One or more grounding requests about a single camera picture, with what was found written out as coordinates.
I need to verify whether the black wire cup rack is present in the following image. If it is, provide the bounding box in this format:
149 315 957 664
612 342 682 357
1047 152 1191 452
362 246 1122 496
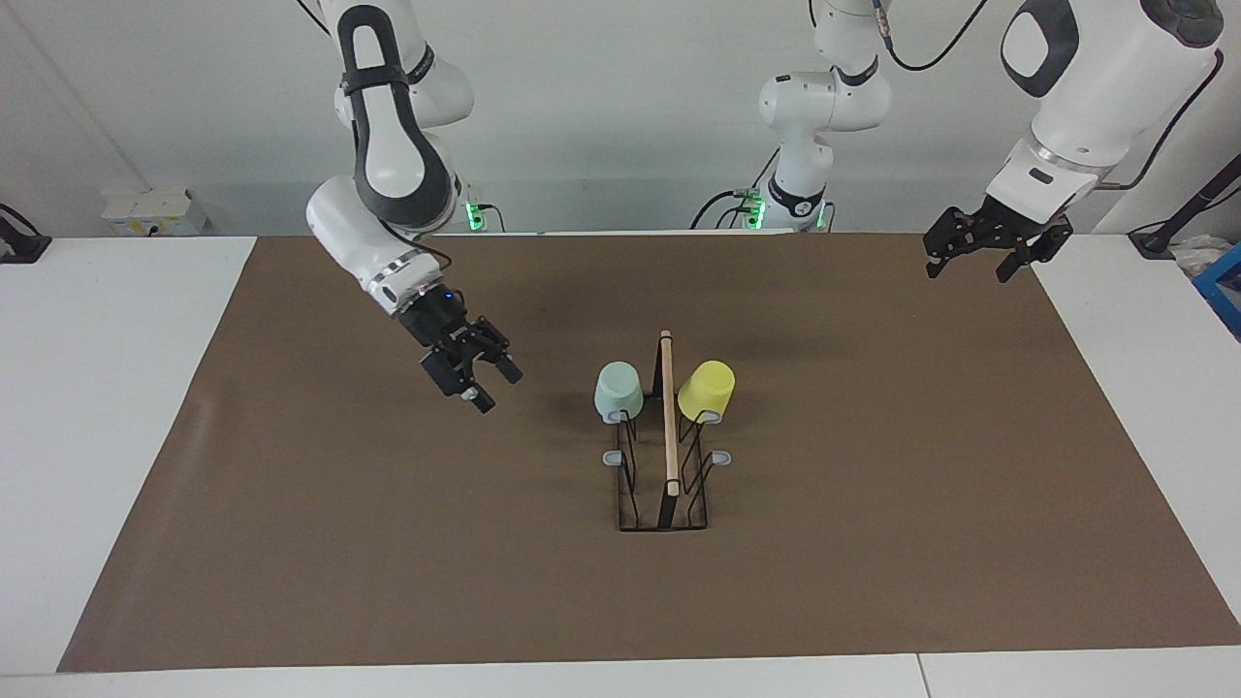
602 330 733 533

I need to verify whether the black base cable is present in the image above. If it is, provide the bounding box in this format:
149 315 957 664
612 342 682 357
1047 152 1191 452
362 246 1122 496
690 189 752 231

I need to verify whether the white power strip box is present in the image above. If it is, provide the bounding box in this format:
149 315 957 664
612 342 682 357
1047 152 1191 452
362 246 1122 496
102 187 209 237

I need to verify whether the crumpled clear plastic bag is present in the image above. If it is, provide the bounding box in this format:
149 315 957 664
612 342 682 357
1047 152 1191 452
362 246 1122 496
1171 236 1232 282

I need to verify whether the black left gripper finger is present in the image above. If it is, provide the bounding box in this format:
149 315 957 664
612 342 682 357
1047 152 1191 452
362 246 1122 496
923 206 980 280
997 218 1074 284

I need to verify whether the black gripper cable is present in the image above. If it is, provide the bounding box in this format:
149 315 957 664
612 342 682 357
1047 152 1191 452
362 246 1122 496
873 0 1225 190
376 215 455 272

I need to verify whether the black table clamp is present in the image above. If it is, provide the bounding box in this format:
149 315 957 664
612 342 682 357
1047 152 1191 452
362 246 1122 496
0 204 52 265

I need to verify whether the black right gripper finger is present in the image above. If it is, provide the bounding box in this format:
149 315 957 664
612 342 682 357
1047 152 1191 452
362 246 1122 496
465 318 525 384
420 349 495 415

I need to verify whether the blue box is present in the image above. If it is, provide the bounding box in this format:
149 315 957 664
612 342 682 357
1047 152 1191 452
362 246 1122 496
1194 242 1241 340

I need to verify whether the brown table mat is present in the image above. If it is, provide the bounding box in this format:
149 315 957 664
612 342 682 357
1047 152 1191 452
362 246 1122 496
56 231 1241 674

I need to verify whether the yellow cup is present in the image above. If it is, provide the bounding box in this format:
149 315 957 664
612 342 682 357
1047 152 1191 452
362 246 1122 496
678 361 736 424

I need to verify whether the pale green cup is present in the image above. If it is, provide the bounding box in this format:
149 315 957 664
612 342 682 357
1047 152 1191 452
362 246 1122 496
593 362 645 425

